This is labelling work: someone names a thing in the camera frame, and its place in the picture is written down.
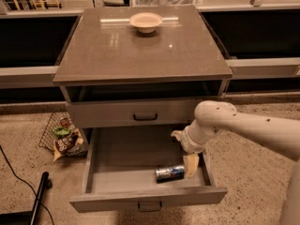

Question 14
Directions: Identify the wire mesh basket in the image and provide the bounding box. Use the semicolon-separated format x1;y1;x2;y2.
38;112;87;160

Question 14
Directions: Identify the silver blue redbull can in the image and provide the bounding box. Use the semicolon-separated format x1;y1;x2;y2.
155;165;186;183

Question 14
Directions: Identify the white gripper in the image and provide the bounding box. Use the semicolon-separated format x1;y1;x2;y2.
171;126;206;178

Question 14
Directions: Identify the black floor cable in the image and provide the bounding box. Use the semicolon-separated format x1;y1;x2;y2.
0;144;55;225

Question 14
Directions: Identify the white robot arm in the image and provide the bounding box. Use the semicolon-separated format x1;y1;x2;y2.
171;100;300;225

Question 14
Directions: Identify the green bowl in basket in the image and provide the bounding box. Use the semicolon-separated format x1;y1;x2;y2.
52;127;70;138

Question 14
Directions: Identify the small can in basket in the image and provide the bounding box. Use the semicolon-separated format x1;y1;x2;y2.
60;117;69;128

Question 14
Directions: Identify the closed grey upper drawer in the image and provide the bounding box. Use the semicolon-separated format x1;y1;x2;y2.
67;98;200;128

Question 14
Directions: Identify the black bar on floor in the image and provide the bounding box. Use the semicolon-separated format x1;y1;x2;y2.
0;172;50;225

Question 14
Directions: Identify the grey drawer cabinet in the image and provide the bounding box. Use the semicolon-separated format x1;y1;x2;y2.
52;5;233;214

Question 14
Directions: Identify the white paper bowl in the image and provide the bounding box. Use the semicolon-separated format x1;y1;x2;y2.
129;12;163;34

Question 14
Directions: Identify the open grey lower drawer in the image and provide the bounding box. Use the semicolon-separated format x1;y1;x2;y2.
69;125;227;213

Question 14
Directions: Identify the brown snack bag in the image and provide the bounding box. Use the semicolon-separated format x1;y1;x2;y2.
53;132;83;160

